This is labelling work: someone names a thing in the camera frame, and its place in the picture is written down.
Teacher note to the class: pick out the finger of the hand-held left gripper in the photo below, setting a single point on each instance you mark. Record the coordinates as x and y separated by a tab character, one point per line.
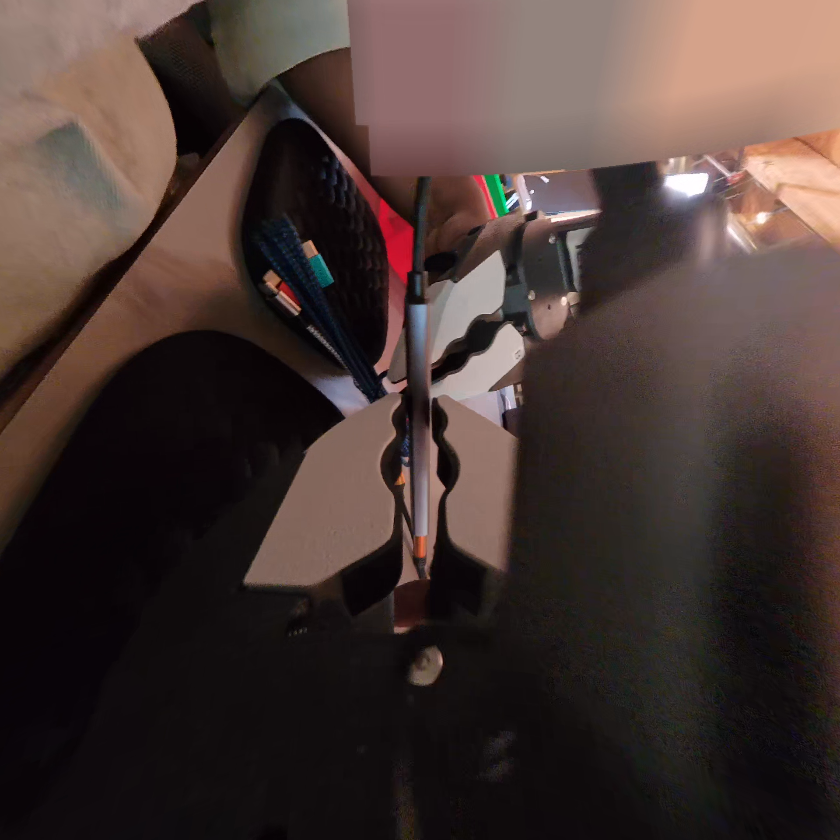
489	364
466	295

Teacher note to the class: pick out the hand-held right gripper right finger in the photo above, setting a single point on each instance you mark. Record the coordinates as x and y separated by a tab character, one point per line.
479	485

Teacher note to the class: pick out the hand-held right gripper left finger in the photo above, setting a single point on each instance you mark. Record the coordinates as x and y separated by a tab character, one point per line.
334	499

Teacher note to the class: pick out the person's left forearm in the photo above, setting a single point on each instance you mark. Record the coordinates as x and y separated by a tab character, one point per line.
321	88

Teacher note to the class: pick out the person's left hand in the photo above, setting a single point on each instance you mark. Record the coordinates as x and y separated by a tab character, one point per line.
459	210

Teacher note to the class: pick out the green object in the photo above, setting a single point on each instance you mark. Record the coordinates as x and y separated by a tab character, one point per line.
502	193

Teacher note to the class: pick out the red object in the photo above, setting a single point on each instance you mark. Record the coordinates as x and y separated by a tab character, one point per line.
394	229

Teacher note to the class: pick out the black mesh tray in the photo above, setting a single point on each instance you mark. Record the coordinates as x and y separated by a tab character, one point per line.
341	210

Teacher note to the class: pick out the black mesh chair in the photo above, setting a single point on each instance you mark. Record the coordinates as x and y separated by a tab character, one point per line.
190	85

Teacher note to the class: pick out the person's pale clothing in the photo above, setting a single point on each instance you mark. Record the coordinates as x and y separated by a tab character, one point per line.
72	170

